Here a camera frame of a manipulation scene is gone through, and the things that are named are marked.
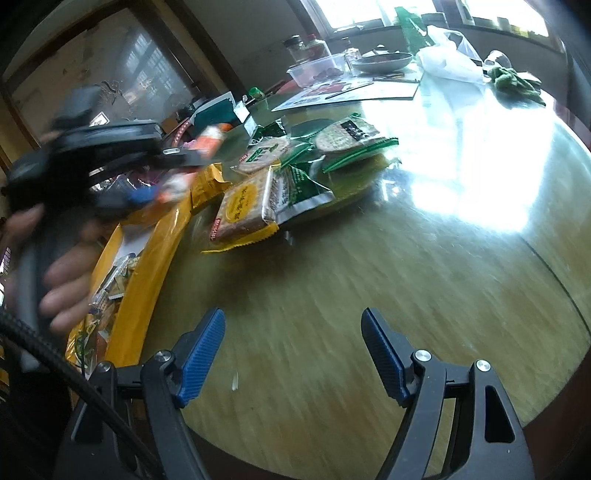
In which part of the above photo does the yellow cracker packet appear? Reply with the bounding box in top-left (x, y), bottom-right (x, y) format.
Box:
top-left (202, 173), bottom-right (281, 254)

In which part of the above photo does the window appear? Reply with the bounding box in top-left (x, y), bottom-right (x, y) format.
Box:
top-left (300, 0), bottom-right (555, 35)

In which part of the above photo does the clear plastic container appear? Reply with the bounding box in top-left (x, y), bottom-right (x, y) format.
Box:
top-left (286, 53), bottom-right (347, 88)

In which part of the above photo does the yellow foil packet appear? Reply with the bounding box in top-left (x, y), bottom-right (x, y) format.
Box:
top-left (190, 162), bottom-right (232, 210)

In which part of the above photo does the pink hoop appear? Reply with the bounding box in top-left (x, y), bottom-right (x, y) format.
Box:
top-left (173, 117), bottom-right (195, 144)

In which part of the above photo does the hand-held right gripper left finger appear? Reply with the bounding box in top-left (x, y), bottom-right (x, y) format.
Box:
top-left (53, 307), bottom-right (227, 480)

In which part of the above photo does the yellow cardboard box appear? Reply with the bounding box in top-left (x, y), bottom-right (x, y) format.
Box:
top-left (65, 198), bottom-right (195, 384)

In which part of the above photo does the person's left hand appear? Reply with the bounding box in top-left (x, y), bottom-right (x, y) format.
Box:
top-left (39, 222), bottom-right (105, 335)

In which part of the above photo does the orange cracker packet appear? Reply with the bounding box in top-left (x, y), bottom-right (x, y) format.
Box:
top-left (157, 124), bottom-right (232, 204)
top-left (90, 277), bottom-right (125, 333)

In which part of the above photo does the glass jar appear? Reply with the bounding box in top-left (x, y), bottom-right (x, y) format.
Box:
top-left (283, 36), bottom-right (305, 65)

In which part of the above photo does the teal box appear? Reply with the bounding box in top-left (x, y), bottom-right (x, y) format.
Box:
top-left (189, 91), bottom-right (236, 127)

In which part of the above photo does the clear bottle with red label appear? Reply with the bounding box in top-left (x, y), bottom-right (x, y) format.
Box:
top-left (305, 34), bottom-right (331, 61)

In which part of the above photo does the printed paper sheet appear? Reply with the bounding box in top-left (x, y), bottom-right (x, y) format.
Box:
top-left (271, 69), bottom-right (423, 113)

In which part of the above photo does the green packet with white label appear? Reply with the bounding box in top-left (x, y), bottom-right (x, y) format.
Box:
top-left (263, 164), bottom-right (335, 226)

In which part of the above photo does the round cracker packet green label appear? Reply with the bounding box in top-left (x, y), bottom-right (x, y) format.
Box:
top-left (231, 134), bottom-right (315, 176)

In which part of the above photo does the dark bowl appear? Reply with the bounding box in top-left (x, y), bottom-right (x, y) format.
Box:
top-left (352, 52), bottom-right (414, 73)

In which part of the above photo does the dark chopstick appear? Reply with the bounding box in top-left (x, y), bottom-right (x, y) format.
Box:
top-left (325, 82), bottom-right (375, 99)

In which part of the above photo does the black cable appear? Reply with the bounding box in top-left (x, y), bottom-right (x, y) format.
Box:
top-left (0, 307), bottom-right (162, 480)

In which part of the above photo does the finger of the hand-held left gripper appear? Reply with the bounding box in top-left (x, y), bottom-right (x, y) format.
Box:
top-left (92, 185), bottom-right (160, 217)
top-left (152, 148), bottom-right (218, 169)

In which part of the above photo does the green cloth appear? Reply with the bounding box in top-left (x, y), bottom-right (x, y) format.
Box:
top-left (489, 66), bottom-right (548, 107)

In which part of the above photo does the round cracker packet dark label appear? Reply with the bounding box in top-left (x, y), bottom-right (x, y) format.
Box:
top-left (288, 113), bottom-right (400, 174)

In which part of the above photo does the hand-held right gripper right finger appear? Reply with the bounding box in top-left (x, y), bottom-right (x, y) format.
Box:
top-left (360, 307), bottom-right (536, 480)

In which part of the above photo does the small green snack packet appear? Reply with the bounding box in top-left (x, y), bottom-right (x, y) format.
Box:
top-left (252, 117), bottom-right (287, 139)

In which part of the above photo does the white plastic bag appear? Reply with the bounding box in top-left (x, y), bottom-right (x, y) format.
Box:
top-left (416, 25), bottom-right (511, 84)

